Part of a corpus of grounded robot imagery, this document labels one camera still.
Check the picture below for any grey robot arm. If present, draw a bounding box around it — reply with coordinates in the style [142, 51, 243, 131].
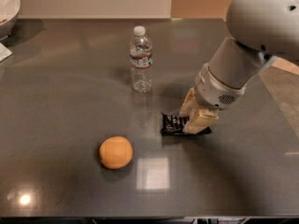
[179, 0, 299, 134]

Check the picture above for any orange fruit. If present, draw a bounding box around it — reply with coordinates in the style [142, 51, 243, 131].
[99, 136, 133, 169]

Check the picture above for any clear plastic water bottle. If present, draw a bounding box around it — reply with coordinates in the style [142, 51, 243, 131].
[129, 26, 153, 92]

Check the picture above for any white bowl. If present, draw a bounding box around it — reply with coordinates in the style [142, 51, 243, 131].
[0, 0, 21, 40]

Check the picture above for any white paper sheet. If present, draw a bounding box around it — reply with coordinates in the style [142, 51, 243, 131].
[0, 43, 12, 62]

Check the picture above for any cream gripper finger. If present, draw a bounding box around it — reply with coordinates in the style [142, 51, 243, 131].
[183, 107, 219, 134]
[179, 88, 197, 117]

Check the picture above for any black rxbar chocolate wrapper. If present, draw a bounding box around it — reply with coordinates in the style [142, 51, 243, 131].
[161, 114, 210, 134]

